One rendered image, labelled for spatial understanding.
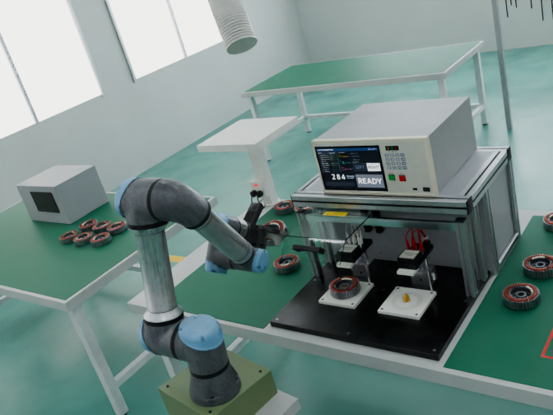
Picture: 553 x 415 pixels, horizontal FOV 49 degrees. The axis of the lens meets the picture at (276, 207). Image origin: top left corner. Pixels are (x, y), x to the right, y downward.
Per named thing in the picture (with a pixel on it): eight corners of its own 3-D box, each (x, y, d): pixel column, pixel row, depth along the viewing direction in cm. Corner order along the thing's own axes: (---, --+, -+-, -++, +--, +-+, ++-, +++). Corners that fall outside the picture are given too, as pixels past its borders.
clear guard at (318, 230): (340, 265, 195) (336, 249, 193) (281, 258, 210) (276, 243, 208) (385, 216, 218) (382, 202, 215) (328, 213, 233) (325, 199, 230)
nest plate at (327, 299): (354, 309, 213) (353, 306, 213) (318, 303, 222) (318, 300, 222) (374, 286, 223) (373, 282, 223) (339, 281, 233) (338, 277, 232)
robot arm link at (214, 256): (226, 274, 192) (231, 240, 193) (198, 270, 198) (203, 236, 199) (240, 276, 199) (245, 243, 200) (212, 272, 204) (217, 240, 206)
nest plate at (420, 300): (419, 319, 198) (418, 317, 198) (378, 313, 207) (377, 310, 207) (436, 294, 208) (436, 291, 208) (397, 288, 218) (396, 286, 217)
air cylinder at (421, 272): (431, 286, 214) (429, 272, 212) (411, 283, 218) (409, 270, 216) (437, 277, 217) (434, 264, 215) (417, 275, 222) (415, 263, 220)
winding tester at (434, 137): (436, 197, 196) (425, 137, 189) (323, 193, 223) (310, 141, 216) (477, 149, 223) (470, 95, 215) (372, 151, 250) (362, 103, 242)
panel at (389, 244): (493, 271, 212) (481, 193, 200) (332, 254, 253) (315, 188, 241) (494, 269, 213) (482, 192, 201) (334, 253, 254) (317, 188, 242)
